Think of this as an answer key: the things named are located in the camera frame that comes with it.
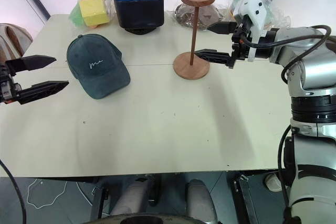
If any dark green baseball cap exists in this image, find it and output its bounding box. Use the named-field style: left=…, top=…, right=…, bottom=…
left=66, top=34, right=132, bottom=100

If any small white round object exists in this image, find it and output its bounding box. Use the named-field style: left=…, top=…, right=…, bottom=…
left=264, top=173, right=282, bottom=192

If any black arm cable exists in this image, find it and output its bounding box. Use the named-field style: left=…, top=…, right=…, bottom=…
left=237, top=24, right=332, bottom=84
left=0, top=159, right=27, bottom=224

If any clear bag of brown items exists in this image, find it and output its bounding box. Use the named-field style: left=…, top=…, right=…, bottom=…
left=173, top=2, right=230, bottom=29

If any dark rounded robot waist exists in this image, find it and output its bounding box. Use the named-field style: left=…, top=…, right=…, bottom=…
left=88, top=214, right=211, bottom=224

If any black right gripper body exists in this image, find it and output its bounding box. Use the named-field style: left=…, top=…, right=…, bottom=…
left=230, top=15, right=252, bottom=62

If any thin white floor wire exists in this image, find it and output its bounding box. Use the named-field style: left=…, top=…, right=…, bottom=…
left=26, top=178, right=92, bottom=217

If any yellow foam cube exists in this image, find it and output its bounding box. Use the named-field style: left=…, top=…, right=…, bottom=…
left=79, top=0, right=110, bottom=27

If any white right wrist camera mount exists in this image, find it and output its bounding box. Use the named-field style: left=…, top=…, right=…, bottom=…
left=234, top=0, right=269, bottom=62

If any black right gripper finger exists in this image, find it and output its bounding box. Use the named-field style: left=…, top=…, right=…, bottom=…
left=208, top=22, right=238, bottom=36
left=195, top=48, right=235, bottom=68

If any blue box with lid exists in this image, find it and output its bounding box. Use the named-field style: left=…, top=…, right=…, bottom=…
left=113, top=0, right=165, bottom=29

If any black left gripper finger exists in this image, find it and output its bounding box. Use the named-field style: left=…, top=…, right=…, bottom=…
left=5, top=55, right=57, bottom=74
left=17, top=80, right=70, bottom=105

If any green foam block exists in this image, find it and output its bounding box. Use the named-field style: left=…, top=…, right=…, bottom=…
left=69, top=4, right=86, bottom=27

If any grey rounded robot leg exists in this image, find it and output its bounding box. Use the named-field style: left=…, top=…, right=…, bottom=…
left=185, top=178, right=218, bottom=224
left=109, top=181, right=151, bottom=217

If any black round base under box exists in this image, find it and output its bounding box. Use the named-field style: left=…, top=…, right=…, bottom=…
left=123, top=25, right=161, bottom=36

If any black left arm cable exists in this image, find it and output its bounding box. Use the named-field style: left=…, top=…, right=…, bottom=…
left=0, top=159, right=27, bottom=224

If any black right shoulder cable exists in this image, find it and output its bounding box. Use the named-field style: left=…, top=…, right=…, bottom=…
left=277, top=123, right=293, bottom=224

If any wooden hat stand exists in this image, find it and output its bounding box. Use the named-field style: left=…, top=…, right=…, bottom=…
left=173, top=0, right=217, bottom=80

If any black table leg frame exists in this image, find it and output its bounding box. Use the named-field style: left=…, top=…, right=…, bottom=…
left=90, top=178, right=110, bottom=220
left=230, top=172, right=261, bottom=224

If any beige and brown chair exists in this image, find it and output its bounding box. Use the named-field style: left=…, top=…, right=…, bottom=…
left=0, top=23, right=34, bottom=62

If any crumpled clear plastic bag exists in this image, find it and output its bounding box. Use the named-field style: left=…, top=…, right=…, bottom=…
left=225, top=0, right=293, bottom=29

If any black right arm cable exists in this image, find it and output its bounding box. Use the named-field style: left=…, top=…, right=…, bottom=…
left=237, top=24, right=332, bottom=84

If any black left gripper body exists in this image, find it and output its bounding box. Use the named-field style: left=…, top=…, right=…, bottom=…
left=0, top=62, right=22, bottom=104

